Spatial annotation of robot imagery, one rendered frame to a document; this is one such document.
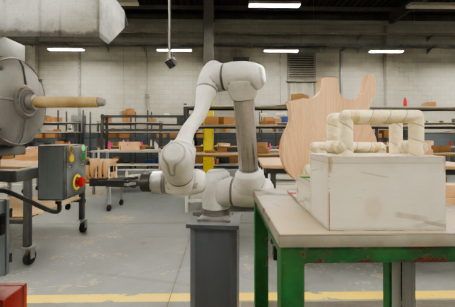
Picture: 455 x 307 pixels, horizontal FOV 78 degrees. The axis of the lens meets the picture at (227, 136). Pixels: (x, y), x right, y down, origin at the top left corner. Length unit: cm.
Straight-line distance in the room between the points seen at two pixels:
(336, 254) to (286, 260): 12
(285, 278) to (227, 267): 89
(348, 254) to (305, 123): 49
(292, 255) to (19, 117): 82
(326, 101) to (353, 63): 1240
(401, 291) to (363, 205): 64
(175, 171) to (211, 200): 64
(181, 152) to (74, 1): 49
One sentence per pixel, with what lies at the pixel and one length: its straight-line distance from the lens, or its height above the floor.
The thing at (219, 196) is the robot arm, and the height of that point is 83.
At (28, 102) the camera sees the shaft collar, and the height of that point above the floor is 125.
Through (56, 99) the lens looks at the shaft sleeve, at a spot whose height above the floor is 125.
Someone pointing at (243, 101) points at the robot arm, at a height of 132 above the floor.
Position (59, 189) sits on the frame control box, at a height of 96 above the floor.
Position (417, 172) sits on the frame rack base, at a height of 106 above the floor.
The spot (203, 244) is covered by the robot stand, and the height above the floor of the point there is 59.
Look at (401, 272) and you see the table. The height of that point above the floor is 66.
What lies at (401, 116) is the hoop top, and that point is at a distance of 78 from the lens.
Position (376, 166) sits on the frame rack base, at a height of 108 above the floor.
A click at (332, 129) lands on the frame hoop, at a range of 79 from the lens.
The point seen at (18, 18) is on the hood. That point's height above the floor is 143.
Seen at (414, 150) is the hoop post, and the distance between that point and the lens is 80.
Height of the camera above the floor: 114
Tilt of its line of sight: 1 degrees up
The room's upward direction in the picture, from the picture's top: straight up
